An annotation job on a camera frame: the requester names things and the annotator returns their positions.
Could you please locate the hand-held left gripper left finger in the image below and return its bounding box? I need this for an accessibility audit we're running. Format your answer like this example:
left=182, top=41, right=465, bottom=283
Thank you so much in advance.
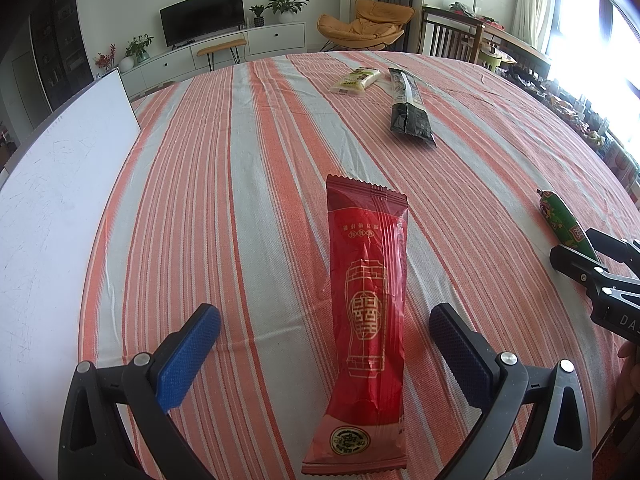
left=57, top=302, right=222, bottom=480

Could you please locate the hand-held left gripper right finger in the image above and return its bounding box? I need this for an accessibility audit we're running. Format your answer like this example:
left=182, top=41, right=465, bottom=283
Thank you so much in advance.
left=429, top=302, right=593, bottom=480

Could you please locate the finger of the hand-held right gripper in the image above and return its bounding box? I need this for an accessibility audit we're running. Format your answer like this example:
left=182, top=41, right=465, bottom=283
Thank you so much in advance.
left=549, top=244, right=609, bottom=302
left=585, top=228, right=640, bottom=280

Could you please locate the green sausage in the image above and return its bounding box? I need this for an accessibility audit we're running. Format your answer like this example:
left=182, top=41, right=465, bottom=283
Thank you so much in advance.
left=536, top=189, right=598, bottom=261

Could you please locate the red snack packet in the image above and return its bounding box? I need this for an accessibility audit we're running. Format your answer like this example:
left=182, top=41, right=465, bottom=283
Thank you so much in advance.
left=301, top=173, right=411, bottom=476

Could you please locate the white board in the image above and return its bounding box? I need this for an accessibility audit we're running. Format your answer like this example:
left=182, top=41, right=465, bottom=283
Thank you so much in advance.
left=0, top=67, right=142, bottom=426

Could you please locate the person's right hand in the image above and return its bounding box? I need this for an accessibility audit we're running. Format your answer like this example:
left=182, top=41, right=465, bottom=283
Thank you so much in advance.
left=615, top=342, right=640, bottom=421

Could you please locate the orange striped cloth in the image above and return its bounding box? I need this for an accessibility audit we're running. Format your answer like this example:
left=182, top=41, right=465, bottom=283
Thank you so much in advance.
left=77, top=50, right=640, bottom=480

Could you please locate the wooden dining table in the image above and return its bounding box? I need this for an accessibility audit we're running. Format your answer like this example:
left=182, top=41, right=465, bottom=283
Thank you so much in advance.
left=475, top=15, right=553, bottom=78

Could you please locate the long black snack packet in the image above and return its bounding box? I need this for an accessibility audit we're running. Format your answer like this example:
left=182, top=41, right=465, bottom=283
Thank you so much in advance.
left=387, top=66, right=437, bottom=148

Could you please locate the bright balcony window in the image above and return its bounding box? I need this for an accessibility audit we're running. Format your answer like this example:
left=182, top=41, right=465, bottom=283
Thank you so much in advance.
left=547, top=0, right=640, bottom=96

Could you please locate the wooden dining chair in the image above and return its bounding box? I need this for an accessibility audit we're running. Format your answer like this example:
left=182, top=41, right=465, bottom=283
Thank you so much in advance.
left=420, top=6, right=478, bottom=61

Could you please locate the white curtain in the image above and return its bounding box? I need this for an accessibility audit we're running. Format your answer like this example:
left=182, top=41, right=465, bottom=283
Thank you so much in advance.
left=515, top=0, right=566, bottom=51

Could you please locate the pale green snack packet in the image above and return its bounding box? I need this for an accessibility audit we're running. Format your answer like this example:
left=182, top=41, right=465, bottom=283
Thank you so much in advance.
left=330, top=66, right=382, bottom=96

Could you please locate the red flower arrangement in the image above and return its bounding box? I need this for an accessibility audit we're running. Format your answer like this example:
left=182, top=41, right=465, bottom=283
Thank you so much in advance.
left=95, top=44, right=117, bottom=72

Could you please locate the green plant in white vase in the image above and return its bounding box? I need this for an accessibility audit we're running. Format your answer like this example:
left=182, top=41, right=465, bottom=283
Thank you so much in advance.
left=119, top=34, right=153, bottom=72

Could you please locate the wooden bench with metal legs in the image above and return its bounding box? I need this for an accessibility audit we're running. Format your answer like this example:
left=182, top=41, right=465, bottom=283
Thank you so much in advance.
left=196, top=37, right=248, bottom=72

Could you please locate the orange lounge chair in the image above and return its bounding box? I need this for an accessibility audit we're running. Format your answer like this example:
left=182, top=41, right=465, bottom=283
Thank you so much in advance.
left=316, top=0, right=418, bottom=52

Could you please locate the white TV cabinet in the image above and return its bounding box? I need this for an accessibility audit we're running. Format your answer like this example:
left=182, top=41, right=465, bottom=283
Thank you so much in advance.
left=117, top=21, right=307, bottom=101

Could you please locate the black display cabinet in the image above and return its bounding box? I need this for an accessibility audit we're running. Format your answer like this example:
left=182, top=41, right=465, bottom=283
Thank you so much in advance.
left=27, top=0, right=96, bottom=116

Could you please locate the black television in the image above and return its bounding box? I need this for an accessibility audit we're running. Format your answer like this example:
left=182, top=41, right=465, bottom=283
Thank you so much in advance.
left=160, top=0, right=245, bottom=48

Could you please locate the large leafy potted plant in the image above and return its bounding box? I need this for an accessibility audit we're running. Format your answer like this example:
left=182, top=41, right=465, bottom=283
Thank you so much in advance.
left=264, top=0, right=310, bottom=23

